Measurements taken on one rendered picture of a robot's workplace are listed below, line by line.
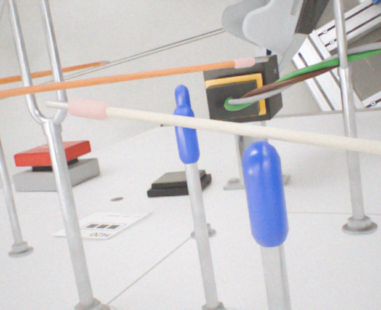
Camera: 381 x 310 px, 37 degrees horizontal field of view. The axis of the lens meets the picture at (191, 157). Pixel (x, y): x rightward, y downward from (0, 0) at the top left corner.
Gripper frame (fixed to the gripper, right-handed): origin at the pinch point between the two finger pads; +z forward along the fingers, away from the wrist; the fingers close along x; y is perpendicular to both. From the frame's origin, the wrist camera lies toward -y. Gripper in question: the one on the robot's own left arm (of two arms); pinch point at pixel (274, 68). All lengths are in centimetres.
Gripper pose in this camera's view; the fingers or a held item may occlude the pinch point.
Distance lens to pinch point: 51.5
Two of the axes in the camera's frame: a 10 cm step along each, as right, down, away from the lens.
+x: 4.6, 3.5, -8.2
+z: -1.8, 9.4, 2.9
